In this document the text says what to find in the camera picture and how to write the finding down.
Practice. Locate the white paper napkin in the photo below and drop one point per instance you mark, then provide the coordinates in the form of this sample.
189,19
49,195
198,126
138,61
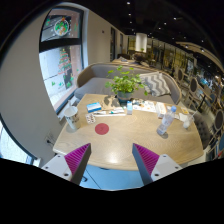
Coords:
183,117

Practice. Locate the group of ceiling lights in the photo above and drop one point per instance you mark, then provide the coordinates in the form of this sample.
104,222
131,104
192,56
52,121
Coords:
128,3

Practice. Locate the white printed paper cup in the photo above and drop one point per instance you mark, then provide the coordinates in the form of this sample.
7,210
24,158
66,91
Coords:
72,118

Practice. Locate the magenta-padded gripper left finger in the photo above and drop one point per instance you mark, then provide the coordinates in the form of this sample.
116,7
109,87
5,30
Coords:
68,165

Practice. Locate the grey white chevron cushion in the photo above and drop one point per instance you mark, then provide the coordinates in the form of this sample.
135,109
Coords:
156,85

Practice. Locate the flat round red coaster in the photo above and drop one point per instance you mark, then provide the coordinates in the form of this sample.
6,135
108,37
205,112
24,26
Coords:
102,128

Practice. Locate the grey curved sofa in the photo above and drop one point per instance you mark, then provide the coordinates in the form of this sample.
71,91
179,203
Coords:
93,85

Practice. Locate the clear plastic cup with straw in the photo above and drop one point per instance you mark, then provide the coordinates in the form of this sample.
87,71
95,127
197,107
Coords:
187,122

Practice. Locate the blister pill pack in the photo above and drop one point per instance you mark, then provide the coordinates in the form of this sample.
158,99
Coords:
90,118

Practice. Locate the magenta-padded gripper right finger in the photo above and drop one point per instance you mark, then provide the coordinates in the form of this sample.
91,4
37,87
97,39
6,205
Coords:
156,165

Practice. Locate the flat blue white box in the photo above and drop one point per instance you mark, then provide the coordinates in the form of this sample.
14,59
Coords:
94,107

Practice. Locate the black-framed decorated window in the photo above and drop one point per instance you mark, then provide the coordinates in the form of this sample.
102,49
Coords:
61,66

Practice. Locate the green potted plant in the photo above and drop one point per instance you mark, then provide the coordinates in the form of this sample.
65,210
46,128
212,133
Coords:
125,83

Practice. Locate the colourful printed leaflet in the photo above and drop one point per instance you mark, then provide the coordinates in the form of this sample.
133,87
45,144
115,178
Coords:
145,106

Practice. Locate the group of dining chairs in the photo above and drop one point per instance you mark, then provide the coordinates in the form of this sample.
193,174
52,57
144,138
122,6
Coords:
193,86

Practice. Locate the long white paper strip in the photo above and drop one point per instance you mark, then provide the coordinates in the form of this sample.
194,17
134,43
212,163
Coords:
110,115

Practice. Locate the white round column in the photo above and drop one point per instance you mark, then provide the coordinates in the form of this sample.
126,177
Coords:
141,41

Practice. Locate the long white medicine box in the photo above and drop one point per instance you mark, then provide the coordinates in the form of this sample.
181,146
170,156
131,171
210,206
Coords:
161,109

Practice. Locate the small light blue box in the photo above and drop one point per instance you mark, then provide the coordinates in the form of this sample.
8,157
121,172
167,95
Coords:
129,108

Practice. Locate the white tube with teal cap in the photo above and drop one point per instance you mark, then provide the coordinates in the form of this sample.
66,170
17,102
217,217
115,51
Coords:
113,112

